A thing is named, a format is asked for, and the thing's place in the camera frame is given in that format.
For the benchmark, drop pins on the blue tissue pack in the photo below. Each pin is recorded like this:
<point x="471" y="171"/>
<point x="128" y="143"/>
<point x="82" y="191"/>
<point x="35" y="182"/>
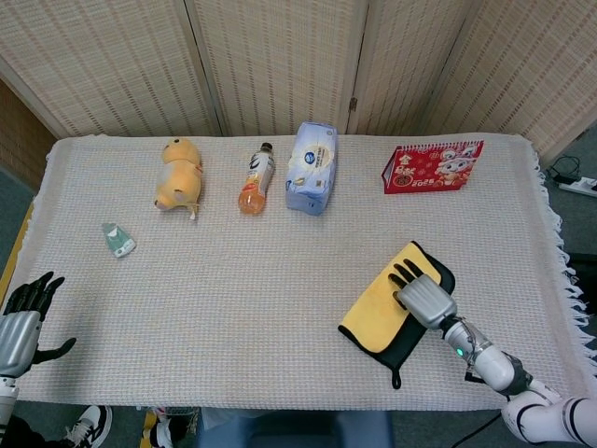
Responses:
<point x="310" y="168"/>

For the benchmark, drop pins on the white woven tablecloth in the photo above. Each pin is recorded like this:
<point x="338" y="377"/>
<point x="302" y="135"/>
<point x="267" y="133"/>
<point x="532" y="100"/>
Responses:
<point x="210" y="303"/>

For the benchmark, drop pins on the orange drink bottle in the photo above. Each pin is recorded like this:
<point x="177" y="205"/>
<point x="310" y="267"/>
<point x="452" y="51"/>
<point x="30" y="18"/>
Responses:
<point x="256" y="182"/>

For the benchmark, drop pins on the right robot arm silver white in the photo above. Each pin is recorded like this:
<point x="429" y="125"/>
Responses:
<point x="494" y="364"/>

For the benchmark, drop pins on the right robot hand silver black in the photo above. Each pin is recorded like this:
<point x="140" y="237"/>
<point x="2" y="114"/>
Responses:
<point x="426" y="301"/>

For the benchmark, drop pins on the red desk calendar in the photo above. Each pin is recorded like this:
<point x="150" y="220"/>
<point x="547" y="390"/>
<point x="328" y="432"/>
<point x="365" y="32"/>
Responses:
<point x="431" y="170"/>

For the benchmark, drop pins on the white power strip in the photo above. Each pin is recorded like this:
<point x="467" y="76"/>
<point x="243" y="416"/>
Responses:
<point x="580" y="186"/>

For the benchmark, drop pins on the black and yellow cloth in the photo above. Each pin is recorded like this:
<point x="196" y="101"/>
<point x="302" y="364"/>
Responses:
<point x="378" y="317"/>

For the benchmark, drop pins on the yellow plush toy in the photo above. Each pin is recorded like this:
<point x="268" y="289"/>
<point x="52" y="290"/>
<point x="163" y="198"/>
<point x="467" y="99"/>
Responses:
<point x="179" y="177"/>

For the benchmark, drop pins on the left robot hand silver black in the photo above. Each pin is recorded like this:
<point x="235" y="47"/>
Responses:
<point x="16" y="340"/>

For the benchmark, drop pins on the woven folding screen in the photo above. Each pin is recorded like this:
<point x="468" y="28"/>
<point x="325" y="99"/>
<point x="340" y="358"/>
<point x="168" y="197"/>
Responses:
<point x="280" y="60"/>

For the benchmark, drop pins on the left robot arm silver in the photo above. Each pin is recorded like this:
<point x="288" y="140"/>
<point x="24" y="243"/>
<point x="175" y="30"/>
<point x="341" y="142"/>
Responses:
<point x="7" y="406"/>

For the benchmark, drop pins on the small green white tube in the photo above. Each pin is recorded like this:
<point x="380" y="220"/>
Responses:
<point x="117" y="240"/>

